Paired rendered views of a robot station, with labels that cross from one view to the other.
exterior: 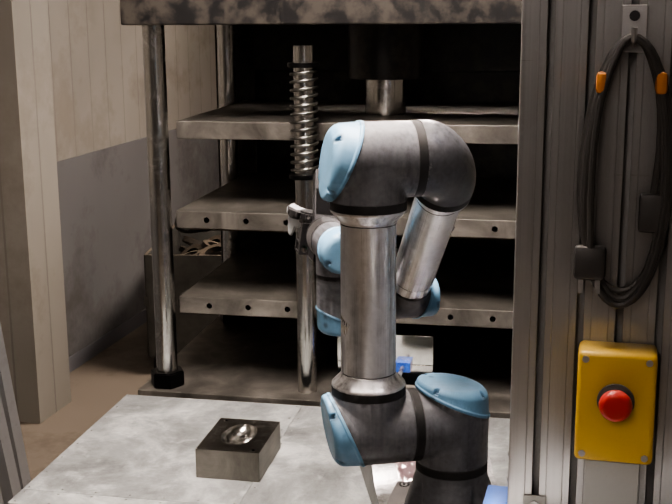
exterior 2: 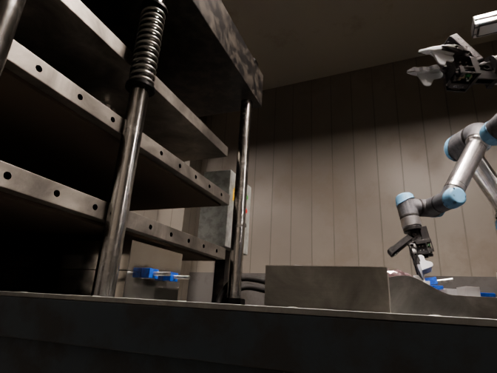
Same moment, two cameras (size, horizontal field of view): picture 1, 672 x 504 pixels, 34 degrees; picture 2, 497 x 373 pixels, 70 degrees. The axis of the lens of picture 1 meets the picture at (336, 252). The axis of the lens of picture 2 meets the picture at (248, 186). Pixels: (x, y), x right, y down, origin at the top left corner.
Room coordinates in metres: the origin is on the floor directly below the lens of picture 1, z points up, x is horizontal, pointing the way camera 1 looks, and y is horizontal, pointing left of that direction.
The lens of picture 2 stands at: (2.46, 0.91, 0.80)
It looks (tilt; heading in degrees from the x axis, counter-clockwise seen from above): 19 degrees up; 282
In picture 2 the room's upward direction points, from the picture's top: 3 degrees clockwise
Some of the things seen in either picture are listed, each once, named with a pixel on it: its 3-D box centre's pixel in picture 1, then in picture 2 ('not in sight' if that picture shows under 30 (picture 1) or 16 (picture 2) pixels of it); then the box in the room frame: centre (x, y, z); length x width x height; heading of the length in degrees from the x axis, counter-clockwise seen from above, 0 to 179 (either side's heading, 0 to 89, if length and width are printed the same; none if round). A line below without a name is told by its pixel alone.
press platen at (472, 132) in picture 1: (388, 119); (89, 105); (3.34, -0.16, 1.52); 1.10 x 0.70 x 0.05; 79
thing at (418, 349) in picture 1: (397, 338); (94, 274); (3.20, -0.18, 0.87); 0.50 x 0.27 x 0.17; 169
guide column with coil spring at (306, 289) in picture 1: (306, 282); (123, 182); (2.98, 0.08, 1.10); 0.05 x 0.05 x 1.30
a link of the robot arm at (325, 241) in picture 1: (336, 249); not in sight; (1.90, 0.00, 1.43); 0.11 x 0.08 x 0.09; 11
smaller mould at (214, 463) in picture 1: (239, 448); (330, 290); (2.44, 0.23, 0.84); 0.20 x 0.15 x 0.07; 169
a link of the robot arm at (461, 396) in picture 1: (447, 418); not in sight; (1.67, -0.18, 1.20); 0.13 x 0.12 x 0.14; 101
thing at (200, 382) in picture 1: (384, 366); not in sight; (3.28, -0.15, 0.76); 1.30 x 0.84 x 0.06; 79
